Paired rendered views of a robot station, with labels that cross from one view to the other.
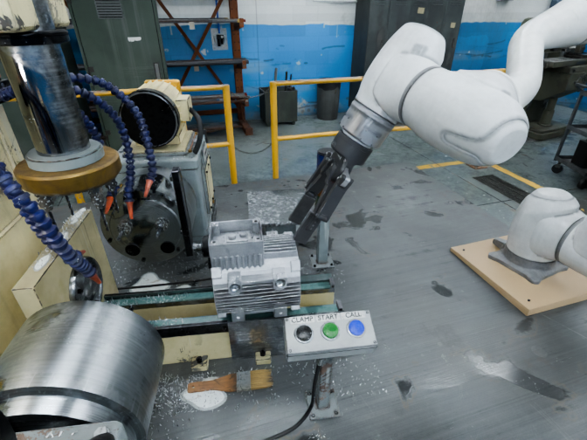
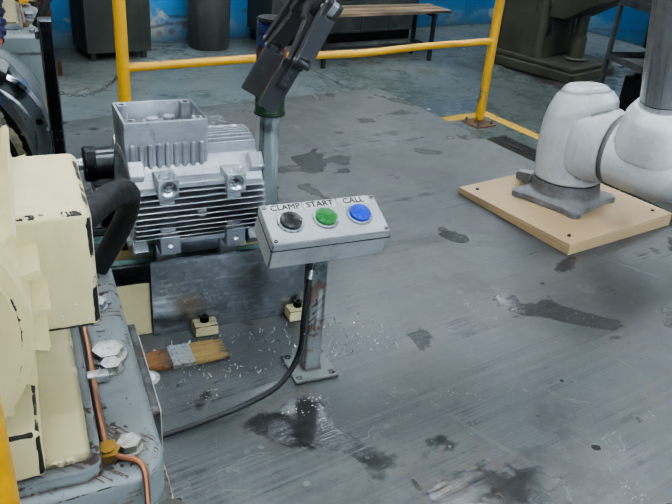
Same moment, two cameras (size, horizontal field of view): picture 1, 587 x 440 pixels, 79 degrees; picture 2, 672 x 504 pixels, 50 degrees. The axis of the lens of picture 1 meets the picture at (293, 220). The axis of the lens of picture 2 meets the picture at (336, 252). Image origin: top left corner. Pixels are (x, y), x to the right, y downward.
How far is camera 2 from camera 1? 0.42 m
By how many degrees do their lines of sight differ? 16
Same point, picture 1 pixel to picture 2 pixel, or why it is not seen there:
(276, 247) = (222, 137)
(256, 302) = (199, 218)
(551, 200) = (585, 93)
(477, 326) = (506, 270)
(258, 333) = (197, 281)
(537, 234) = (572, 144)
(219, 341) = (134, 302)
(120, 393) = not seen: hidden behind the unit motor
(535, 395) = (585, 328)
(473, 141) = not seen: outside the picture
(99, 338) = not seen: hidden behind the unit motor
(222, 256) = (144, 143)
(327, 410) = (318, 371)
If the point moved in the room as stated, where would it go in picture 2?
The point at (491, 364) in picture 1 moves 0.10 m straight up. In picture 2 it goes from (529, 305) to (540, 258)
